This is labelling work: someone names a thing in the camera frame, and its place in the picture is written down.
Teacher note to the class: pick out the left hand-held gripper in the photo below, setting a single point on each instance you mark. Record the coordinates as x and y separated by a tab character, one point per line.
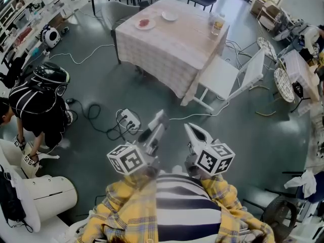
126	161

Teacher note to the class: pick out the white bowl with dark item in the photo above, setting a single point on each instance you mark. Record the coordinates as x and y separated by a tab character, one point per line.
169	16

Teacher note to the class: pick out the white power strip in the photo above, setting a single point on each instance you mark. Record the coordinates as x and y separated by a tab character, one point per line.
130	118

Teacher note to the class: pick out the black office chair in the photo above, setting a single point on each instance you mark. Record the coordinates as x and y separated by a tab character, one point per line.
12	72

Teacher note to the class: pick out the clear bottle yellow label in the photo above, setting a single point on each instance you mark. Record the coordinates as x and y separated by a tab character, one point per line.
218	25

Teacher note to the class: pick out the white shallow plate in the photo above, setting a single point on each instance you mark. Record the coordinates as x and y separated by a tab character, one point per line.
152	25

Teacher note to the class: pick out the white folding chair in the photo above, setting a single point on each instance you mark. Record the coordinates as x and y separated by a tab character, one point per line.
220	77

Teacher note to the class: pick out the cardboard box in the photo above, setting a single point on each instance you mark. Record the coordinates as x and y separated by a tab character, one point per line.
263	6

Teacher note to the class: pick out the person's right forearm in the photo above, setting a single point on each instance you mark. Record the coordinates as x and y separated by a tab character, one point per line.
227	206

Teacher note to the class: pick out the black dome backpack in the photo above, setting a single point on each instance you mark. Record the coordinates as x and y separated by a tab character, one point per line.
50	75

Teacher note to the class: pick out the white shelving rack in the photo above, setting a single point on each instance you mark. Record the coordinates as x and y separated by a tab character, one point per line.
27	14

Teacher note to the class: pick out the black bag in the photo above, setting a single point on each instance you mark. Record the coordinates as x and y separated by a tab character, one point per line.
10	201

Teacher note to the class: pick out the person's left forearm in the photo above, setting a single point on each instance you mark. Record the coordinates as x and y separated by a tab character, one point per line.
126	211

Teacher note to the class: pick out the grey armchair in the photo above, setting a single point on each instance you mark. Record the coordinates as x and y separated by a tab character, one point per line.
116	14

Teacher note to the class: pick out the white cloth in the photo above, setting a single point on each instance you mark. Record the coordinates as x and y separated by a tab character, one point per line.
303	182

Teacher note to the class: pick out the white rounded cabinet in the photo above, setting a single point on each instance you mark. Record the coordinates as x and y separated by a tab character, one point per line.
53	196

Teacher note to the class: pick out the white black round carrier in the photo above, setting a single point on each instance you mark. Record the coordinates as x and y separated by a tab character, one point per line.
51	37

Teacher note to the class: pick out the checked tablecloth table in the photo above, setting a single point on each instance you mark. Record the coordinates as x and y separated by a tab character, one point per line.
301	72

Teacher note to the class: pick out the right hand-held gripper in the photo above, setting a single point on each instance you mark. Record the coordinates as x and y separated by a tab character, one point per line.
215	159

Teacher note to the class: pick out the white curved armchair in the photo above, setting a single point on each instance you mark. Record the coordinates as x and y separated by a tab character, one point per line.
10	151

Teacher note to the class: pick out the pink floral tablecloth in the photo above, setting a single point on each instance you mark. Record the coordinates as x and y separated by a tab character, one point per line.
167	52

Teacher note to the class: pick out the person's striped shirt torso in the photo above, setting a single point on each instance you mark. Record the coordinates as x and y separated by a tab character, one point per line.
184	206

